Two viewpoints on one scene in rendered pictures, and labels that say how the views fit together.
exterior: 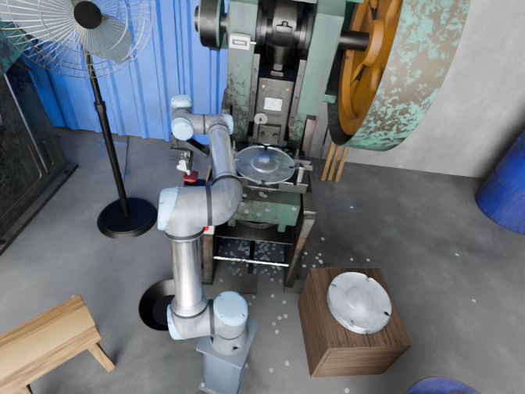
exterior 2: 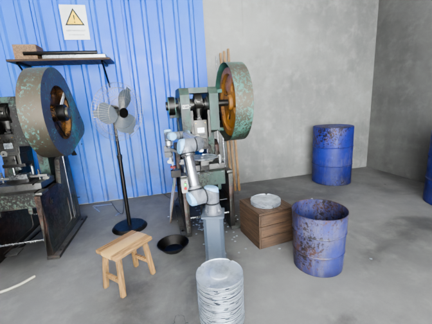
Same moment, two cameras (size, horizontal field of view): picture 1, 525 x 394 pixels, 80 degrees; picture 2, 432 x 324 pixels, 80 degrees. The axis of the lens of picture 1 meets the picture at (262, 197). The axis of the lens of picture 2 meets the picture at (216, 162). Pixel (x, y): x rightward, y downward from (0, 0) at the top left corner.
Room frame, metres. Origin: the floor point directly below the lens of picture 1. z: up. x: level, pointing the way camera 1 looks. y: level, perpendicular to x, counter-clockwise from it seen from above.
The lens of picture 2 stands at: (-1.43, 0.33, 1.34)
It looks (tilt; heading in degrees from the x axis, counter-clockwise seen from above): 13 degrees down; 350
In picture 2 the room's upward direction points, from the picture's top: 3 degrees counter-clockwise
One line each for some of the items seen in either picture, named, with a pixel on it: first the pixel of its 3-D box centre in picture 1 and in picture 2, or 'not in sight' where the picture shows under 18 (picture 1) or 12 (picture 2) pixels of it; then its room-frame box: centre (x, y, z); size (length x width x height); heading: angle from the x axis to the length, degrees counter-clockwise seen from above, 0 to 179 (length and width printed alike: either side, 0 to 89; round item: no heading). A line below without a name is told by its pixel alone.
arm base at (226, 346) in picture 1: (229, 328); (212, 206); (0.54, 0.05, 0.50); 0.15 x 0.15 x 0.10
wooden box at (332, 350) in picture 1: (346, 320); (265, 219); (0.82, -0.52, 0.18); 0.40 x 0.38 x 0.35; 10
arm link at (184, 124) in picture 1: (187, 124); (173, 135); (1.00, 0.31, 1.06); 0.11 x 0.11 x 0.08; 17
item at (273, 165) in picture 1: (264, 163); (203, 157); (1.21, 0.01, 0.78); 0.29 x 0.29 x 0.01
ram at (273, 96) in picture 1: (272, 105); (200, 132); (1.30, 0.02, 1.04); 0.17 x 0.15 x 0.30; 3
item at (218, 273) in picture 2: not in sight; (219, 272); (-0.06, 0.12, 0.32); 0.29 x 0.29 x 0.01
